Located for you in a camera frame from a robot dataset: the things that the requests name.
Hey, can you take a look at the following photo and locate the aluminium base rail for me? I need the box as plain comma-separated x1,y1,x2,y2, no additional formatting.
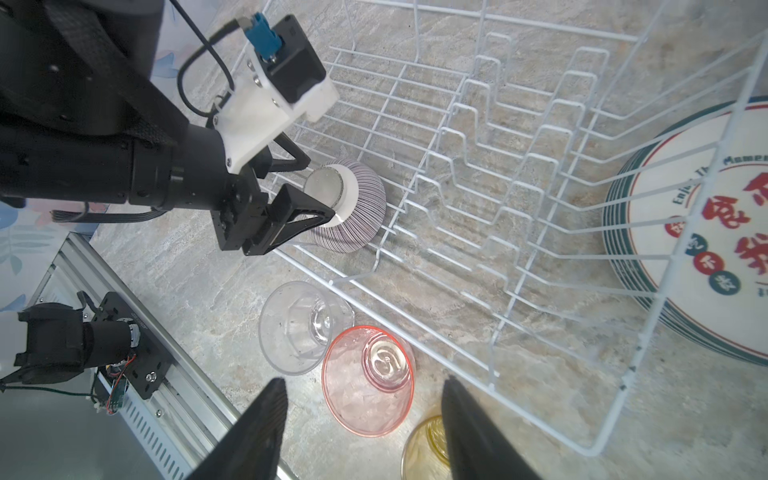
30,234,240,479

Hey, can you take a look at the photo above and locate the clear glass cup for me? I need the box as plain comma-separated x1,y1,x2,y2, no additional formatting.
258,281,355,376

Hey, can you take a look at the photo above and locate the white wire dish rack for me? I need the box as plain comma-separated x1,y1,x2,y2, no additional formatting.
263,1,767,456

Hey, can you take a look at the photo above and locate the pink glass cup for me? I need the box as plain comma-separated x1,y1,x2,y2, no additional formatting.
321,325,416,438

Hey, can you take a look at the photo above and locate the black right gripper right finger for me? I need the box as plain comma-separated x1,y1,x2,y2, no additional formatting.
441,376,540,480

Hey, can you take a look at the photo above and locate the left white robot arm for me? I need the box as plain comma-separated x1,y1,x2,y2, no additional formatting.
1,1,338,256

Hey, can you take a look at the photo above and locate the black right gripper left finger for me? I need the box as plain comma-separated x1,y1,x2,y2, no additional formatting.
188,378,288,479

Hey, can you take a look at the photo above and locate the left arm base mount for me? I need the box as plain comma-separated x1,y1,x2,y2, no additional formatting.
1,291,174,400

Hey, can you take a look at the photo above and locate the yellow glass cup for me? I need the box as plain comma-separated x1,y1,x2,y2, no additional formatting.
401,414,452,480

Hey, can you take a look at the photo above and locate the white ceramic bowl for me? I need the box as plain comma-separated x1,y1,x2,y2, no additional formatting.
303,160,387,254

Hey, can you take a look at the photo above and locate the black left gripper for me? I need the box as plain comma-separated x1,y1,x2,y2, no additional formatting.
128,126,335,256

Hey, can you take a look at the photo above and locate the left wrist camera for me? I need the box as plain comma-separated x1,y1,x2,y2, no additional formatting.
213,12,339,174

